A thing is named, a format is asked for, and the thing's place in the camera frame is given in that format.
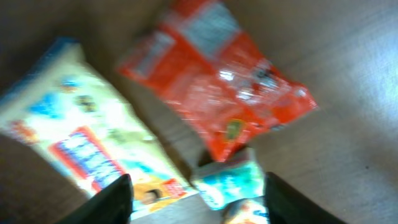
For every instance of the yellow wet wipes pack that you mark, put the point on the yellow wet wipes pack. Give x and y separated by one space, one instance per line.
82 126

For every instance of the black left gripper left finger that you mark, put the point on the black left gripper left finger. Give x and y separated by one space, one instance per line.
112 205

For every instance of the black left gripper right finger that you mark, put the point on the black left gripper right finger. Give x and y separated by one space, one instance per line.
287 205

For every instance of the red snack bag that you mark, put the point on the red snack bag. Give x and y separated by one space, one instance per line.
200 62

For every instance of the teal tissue pack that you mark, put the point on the teal tissue pack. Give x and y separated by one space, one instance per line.
221 183

